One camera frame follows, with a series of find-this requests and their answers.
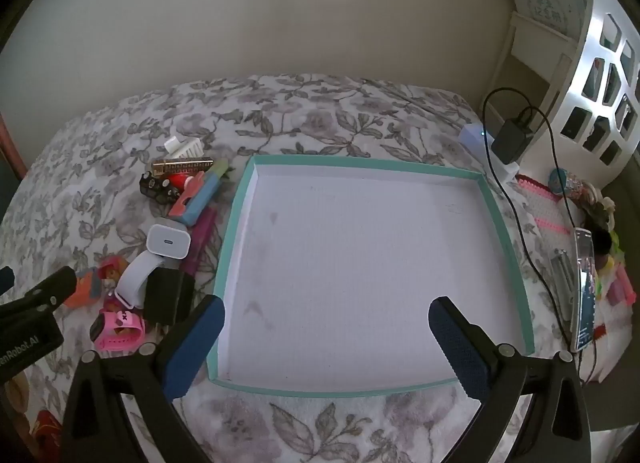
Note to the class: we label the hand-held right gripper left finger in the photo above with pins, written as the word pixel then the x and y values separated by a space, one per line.
pixel 195 343

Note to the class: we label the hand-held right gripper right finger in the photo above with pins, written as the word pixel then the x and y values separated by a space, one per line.
pixel 460 353

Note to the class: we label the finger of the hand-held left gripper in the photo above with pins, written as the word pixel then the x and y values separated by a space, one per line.
pixel 45 293
pixel 5 279

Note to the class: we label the orange and blue toy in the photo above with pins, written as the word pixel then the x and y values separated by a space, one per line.
pixel 82 293

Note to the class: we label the black charger block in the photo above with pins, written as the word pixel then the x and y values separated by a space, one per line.
pixel 162 295

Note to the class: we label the small pink doll toy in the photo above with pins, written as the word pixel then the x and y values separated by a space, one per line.
pixel 107 270

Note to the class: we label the white watch band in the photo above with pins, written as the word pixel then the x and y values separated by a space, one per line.
pixel 132 280

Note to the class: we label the white charger cube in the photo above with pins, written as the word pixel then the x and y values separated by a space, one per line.
pixel 167 240

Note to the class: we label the magenta pen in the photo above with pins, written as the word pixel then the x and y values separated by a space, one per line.
pixel 202 235

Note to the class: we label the teal rimmed white tray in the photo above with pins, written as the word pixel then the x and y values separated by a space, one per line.
pixel 350 268

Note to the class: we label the red blue eraser block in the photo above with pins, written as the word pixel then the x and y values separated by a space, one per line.
pixel 192 203

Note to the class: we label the black toy car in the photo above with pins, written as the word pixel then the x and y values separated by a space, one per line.
pixel 155 188

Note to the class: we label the metal harmonica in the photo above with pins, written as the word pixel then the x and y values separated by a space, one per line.
pixel 182 165

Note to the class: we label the silver metal bar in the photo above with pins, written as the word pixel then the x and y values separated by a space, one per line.
pixel 562 283

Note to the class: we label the smartphone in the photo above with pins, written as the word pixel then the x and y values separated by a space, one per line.
pixel 582 293

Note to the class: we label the small red toy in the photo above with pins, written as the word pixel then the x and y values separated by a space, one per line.
pixel 180 179

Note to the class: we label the pink edged white mat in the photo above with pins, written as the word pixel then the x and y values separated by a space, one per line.
pixel 547 213

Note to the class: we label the pile of colourful toys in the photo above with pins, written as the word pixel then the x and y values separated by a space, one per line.
pixel 612 253

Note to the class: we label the white ribbed plug adapter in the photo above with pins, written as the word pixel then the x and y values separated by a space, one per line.
pixel 187 148

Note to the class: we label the round teal container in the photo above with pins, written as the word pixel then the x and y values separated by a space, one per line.
pixel 564 180

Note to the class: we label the white power strip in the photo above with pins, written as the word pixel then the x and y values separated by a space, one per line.
pixel 472 135

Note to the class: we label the black power adapter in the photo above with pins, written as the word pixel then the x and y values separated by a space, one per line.
pixel 511 140

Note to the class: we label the white shelf stand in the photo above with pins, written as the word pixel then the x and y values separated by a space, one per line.
pixel 530 48

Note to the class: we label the white lattice shelf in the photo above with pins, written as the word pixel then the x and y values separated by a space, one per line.
pixel 590 58

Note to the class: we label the wooden bed frame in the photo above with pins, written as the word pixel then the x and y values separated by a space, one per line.
pixel 10 143

